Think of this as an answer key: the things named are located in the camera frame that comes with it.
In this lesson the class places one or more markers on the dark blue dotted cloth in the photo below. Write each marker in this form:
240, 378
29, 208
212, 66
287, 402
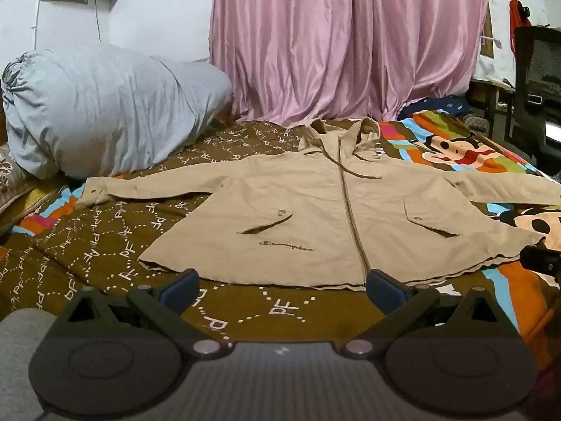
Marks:
440, 104

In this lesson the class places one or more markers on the pink curtain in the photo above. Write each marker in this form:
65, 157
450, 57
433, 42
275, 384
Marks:
342, 39

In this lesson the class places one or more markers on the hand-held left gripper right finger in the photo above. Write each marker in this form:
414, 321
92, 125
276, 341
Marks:
385, 288

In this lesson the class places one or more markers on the person's grey pants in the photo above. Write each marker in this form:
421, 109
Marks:
22, 359

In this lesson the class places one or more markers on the brown printed cartoon blanket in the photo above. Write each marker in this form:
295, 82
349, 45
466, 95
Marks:
109, 245

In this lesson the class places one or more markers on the grey duvet bundle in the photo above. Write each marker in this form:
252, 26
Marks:
109, 109

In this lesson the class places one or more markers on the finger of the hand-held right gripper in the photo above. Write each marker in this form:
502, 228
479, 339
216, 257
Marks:
541, 261

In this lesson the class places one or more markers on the red hanging cloth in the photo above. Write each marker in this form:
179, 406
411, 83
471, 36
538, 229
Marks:
516, 17

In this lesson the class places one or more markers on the floral cloth bundle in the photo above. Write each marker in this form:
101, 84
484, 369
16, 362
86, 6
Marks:
13, 180

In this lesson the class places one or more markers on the black mesh office chair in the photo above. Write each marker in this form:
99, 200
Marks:
537, 83

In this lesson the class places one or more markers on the wooden desk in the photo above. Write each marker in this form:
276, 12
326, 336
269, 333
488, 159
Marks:
491, 96

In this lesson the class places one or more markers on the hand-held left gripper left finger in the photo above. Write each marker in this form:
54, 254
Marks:
180, 288

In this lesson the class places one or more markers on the beige hooded jacket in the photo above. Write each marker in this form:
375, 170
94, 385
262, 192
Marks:
307, 210

